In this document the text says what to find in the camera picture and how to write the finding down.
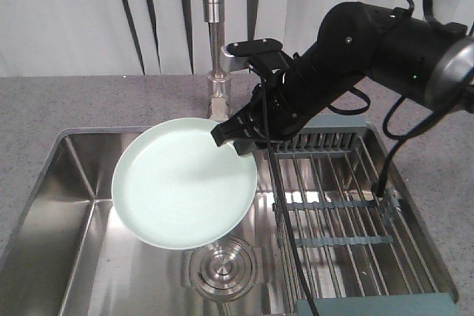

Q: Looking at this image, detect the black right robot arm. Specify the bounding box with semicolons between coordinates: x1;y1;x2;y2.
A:
211;2;473;146

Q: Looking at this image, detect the round steel sink drain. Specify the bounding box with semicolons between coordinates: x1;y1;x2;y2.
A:
180;236;269;303

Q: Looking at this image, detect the light green round plate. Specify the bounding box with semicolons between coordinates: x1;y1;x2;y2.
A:
111;118;257;250

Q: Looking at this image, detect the black right arm cable loop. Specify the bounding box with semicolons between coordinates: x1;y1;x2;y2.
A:
327;0;474;198

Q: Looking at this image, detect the stainless steel sink basin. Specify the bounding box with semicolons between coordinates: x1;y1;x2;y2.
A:
1;128;281;315

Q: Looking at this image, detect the steel kitchen faucet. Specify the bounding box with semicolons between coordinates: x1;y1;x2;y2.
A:
203;0;231;121

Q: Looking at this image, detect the black camera cable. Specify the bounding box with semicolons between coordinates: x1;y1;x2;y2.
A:
247;64;321;316

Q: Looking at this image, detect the white pleated curtain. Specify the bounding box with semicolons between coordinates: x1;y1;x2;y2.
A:
0;0;474;76

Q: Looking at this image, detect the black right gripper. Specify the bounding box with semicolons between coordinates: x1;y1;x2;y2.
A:
210;84;322;156

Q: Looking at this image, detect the grey sink drying rack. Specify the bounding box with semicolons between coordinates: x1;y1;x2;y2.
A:
256;115;458;315

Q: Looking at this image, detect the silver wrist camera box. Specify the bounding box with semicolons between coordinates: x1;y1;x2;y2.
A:
219;38;286;73

